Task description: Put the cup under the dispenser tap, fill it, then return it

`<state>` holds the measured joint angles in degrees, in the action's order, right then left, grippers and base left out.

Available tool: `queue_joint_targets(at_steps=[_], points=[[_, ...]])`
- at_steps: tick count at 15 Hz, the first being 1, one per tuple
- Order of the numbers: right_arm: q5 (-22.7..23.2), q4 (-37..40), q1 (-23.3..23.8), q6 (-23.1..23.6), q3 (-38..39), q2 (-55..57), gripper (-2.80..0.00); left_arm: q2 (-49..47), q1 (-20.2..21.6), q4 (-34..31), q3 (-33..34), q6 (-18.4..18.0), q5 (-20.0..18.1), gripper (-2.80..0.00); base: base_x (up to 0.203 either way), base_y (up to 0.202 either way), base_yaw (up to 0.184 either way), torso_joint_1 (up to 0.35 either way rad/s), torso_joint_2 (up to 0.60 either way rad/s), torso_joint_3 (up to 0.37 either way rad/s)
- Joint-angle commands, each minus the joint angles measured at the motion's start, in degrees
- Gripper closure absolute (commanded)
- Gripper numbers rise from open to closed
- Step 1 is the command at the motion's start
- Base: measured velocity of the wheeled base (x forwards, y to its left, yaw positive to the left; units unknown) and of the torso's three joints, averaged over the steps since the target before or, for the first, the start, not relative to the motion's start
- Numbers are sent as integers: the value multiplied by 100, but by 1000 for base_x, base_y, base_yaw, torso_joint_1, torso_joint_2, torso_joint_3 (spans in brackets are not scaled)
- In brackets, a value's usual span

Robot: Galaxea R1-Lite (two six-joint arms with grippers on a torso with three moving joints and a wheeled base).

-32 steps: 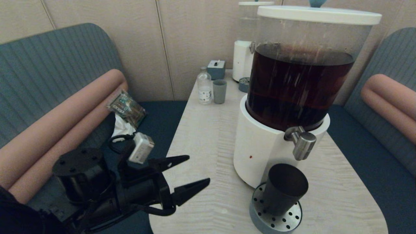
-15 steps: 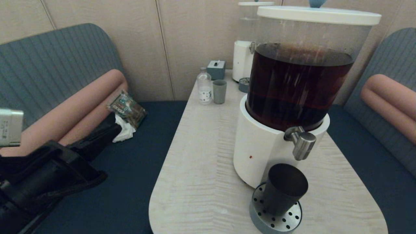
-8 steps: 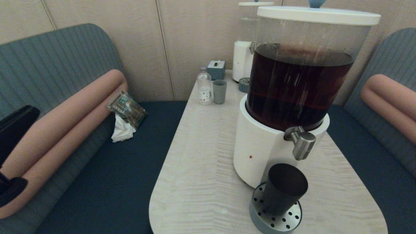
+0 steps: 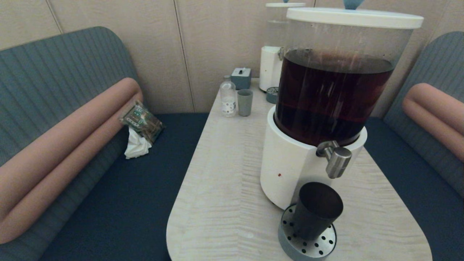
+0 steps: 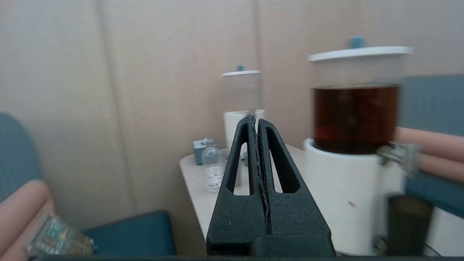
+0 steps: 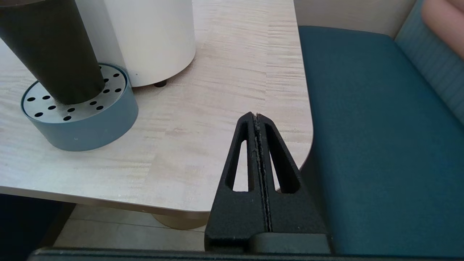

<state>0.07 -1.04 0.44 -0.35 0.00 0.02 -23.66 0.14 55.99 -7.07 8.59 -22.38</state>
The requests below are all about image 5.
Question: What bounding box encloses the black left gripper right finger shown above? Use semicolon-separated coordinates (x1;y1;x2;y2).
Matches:
257;119;332;237

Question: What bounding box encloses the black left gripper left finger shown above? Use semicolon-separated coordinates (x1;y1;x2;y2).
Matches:
207;115;269;256

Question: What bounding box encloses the black plastic cup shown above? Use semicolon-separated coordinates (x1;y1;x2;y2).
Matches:
387;195;434;256

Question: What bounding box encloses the silver dispenser tap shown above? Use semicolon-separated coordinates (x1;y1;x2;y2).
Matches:
377;141;421;178

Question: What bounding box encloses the clear plastic water bottle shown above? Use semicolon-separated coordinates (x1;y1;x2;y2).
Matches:
201;141;225;192

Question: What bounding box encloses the blue-grey tissue box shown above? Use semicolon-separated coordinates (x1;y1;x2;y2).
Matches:
193;138;218;166

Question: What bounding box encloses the dark blue seat cushion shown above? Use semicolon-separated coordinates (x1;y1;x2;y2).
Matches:
406;170;464;219
82;210;176;256

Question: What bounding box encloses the small clear water dispenser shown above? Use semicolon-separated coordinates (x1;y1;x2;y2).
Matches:
222;74;266;149

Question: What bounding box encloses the white small dispenser lid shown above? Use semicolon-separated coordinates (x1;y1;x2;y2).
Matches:
221;65;261;77

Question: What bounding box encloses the pink bolster cushion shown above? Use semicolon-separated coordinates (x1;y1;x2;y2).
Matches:
0;232;40;261
397;127;464;160
417;152;464;183
0;179;54;254

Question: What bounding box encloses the white large dispenser lid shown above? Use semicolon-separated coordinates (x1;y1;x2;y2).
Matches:
308;36;414;63

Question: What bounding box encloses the grey-green ribbed bench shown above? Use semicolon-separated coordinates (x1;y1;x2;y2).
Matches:
399;74;464;218
0;112;46;203

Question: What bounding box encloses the green snack packet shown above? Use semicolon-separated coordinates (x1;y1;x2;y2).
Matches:
25;214;95;256

